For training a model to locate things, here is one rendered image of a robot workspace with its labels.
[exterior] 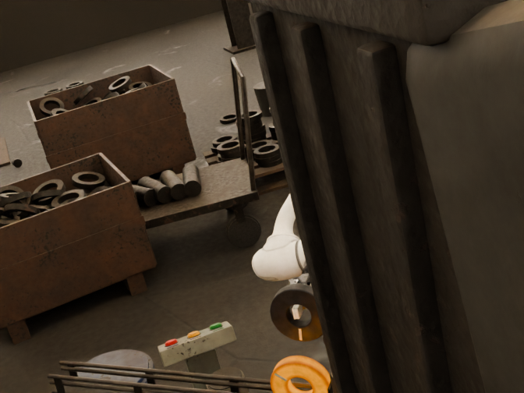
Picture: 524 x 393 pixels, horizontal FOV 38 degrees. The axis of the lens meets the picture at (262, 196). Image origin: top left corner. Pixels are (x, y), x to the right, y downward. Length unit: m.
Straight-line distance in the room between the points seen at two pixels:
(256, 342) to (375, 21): 2.79
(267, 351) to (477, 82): 2.82
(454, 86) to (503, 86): 0.08
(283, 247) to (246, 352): 1.26
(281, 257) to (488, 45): 1.64
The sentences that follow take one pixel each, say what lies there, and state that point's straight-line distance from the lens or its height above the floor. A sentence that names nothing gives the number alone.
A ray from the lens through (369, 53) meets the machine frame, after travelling 0.81.
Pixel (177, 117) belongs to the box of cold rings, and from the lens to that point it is 5.55.
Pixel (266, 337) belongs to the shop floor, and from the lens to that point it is 3.49.
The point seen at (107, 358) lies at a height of 0.43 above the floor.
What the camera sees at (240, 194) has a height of 0.33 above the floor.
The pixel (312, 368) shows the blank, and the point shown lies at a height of 0.76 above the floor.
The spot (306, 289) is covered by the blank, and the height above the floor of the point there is 0.92.
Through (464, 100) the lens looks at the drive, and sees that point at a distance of 0.68.
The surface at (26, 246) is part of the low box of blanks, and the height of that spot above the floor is 0.48.
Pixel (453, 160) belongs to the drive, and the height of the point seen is 1.58.
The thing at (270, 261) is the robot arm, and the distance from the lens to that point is 2.23.
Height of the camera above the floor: 1.85
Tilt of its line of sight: 22 degrees down
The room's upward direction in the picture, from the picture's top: 14 degrees counter-clockwise
